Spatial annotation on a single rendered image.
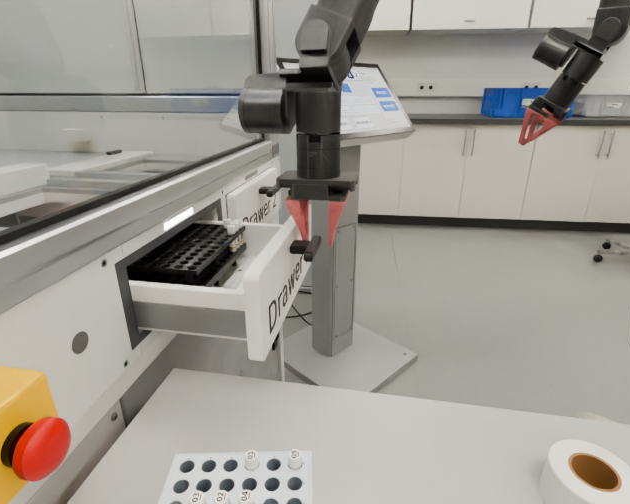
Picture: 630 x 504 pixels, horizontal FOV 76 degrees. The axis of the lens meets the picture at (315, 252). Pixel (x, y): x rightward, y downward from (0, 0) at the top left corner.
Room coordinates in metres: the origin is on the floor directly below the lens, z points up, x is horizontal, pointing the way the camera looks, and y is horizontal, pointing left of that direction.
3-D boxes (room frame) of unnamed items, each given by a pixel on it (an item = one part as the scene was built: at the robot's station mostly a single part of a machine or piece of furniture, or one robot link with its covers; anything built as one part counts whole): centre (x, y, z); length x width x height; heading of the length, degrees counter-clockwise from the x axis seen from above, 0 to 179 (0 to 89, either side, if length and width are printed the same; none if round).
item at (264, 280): (0.51, 0.04, 0.87); 0.29 x 0.02 x 0.11; 170
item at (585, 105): (3.52, -2.39, 0.99); 0.40 x 0.31 x 0.17; 83
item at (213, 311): (0.55, 0.25, 0.86); 0.40 x 0.26 x 0.06; 80
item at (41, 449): (0.21, 0.19, 0.88); 0.04 x 0.03 x 0.04; 170
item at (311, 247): (0.51, 0.01, 0.91); 0.07 x 0.04 x 0.01; 170
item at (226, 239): (0.53, 0.14, 0.90); 0.18 x 0.02 x 0.01; 170
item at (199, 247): (0.55, 0.24, 0.87); 0.22 x 0.18 x 0.06; 80
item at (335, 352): (1.48, -0.12, 0.51); 0.50 x 0.45 x 1.02; 44
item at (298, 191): (0.53, -0.01, 0.95); 0.07 x 0.07 x 0.09; 80
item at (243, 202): (0.85, 0.13, 0.87); 0.29 x 0.02 x 0.11; 170
